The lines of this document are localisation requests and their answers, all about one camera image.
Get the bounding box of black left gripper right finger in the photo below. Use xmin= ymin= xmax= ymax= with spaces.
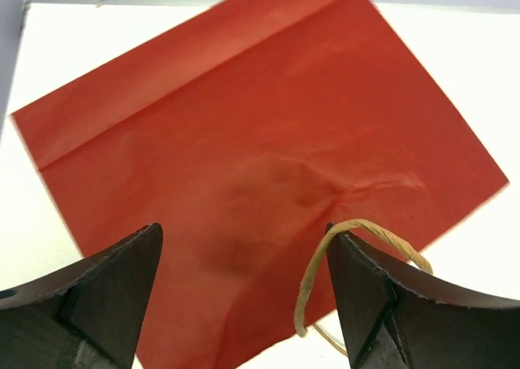
xmin=327 ymin=232 xmax=519 ymax=369

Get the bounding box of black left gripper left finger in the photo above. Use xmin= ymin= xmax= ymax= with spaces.
xmin=1 ymin=223 xmax=163 ymax=368

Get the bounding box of red paper bag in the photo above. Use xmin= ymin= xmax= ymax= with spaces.
xmin=13 ymin=0 xmax=507 ymax=368

